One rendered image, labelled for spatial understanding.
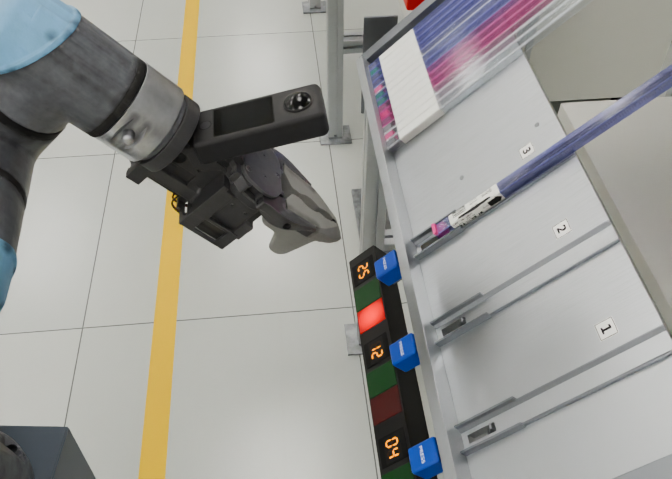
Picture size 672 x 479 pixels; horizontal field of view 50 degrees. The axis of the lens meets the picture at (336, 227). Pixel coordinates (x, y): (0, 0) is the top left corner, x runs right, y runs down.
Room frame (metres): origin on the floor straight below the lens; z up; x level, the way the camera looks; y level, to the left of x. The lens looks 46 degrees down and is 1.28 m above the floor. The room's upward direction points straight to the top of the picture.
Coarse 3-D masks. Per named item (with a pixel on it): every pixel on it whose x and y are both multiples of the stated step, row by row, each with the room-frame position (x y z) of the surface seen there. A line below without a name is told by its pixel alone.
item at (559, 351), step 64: (512, 64) 0.68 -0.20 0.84; (448, 128) 0.65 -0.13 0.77; (512, 128) 0.59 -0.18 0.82; (448, 192) 0.56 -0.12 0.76; (576, 192) 0.47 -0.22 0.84; (448, 256) 0.48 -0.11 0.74; (512, 256) 0.44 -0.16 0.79; (576, 256) 0.41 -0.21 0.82; (448, 320) 0.41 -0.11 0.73; (512, 320) 0.38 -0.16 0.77; (576, 320) 0.35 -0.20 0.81; (640, 320) 0.33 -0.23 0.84; (512, 384) 0.32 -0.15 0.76; (576, 384) 0.30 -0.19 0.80; (640, 384) 0.28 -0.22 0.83; (512, 448) 0.27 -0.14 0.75; (576, 448) 0.25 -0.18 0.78; (640, 448) 0.24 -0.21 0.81
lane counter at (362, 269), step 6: (366, 258) 0.55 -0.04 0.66; (372, 258) 0.55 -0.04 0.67; (360, 264) 0.55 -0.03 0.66; (366, 264) 0.54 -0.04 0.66; (372, 264) 0.54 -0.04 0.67; (354, 270) 0.55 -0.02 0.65; (360, 270) 0.54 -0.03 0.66; (366, 270) 0.54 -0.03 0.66; (372, 270) 0.53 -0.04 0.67; (354, 276) 0.54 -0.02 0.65; (360, 276) 0.53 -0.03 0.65; (366, 276) 0.53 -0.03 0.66; (354, 282) 0.53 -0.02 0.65; (360, 282) 0.52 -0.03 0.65
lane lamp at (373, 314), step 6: (378, 300) 0.49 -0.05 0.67; (372, 306) 0.48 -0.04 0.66; (378, 306) 0.48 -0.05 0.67; (360, 312) 0.48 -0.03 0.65; (366, 312) 0.48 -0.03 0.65; (372, 312) 0.48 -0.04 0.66; (378, 312) 0.47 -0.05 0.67; (360, 318) 0.48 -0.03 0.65; (366, 318) 0.47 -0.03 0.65; (372, 318) 0.47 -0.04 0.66; (378, 318) 0.46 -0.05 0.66; (384, 318) 0.46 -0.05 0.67; (360, 324) 0.47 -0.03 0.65; (366, 324) 0.47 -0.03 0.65; (372, 324) 0.46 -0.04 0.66; (360, 330) 0.46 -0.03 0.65; (366, 330) 0.46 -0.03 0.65
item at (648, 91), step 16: (656, 80) 0.53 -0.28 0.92; (624, 96) 0.53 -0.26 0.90; (640, 96) 0.52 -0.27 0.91; (656, 96) 0.52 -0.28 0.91; (608, 112) 0.53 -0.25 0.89; (624, 112) 0.52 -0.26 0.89; (592, 128) 0.52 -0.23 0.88; (608, 128) 0.52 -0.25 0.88; (560, 144) 0.52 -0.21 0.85; (576, 144) 0.52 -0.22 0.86; (544, 160) 0.52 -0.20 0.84; (560, 160) 0.52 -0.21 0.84; (512, 176) 0.52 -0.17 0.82; (528, 176) 0.51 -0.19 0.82; (512, 192) 0.51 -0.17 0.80; (448, 224) 0.51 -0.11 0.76
